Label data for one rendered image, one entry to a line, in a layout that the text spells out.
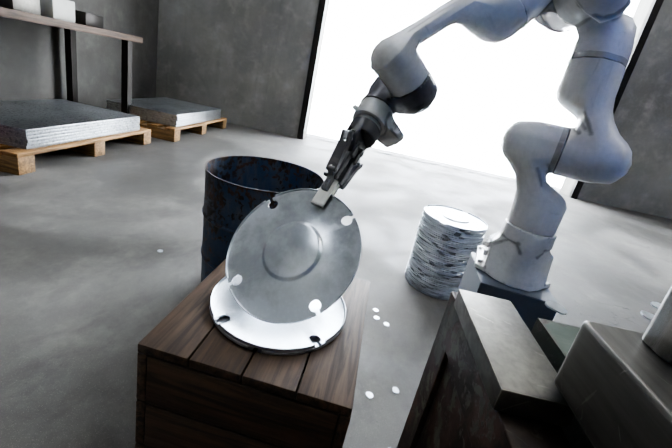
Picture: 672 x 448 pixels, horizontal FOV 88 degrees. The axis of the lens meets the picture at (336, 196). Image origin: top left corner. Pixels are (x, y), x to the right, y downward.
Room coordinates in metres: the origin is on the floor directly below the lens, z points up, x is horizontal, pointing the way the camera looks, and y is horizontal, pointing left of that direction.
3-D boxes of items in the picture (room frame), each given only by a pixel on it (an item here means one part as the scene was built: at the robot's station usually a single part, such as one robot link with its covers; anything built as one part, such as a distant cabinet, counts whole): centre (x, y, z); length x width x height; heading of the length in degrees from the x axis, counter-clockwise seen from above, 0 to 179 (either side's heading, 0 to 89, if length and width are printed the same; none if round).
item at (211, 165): (1.20, 0.26, 0.24); 0.42 x 0.42 x 0.48
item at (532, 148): (0.85, -0.45, 0.71); 0.18 x 0.11 x 0.25; 61
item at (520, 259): (0.87, -0.49, 0.52); 0.22 x 0.19 x 0.14; 170
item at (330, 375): (0.65, 0.07, 0.18); 0.40 x 0.38 x 0.35; 174
